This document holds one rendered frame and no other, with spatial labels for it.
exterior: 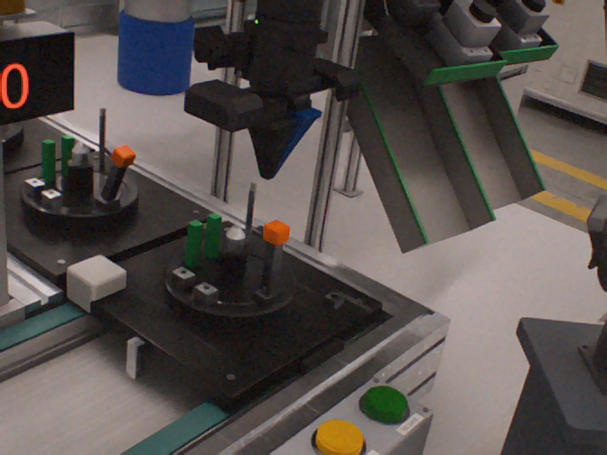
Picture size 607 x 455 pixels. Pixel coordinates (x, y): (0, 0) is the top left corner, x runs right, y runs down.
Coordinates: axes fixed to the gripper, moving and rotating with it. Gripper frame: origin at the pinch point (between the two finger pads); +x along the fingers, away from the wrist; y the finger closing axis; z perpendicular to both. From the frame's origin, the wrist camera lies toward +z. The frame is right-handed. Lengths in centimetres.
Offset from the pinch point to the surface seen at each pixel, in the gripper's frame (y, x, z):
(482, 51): -28.2, -7.1, -6.2
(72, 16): -69, 24, 119
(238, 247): 0.2, 12.1, 2.4
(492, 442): -14.1, 29.3, -24.4
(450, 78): -23.7, -4.5, -5.1
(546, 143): -361, 111, 91
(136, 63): -55, 22, 79
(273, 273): 0.3, 12.8, -2.5
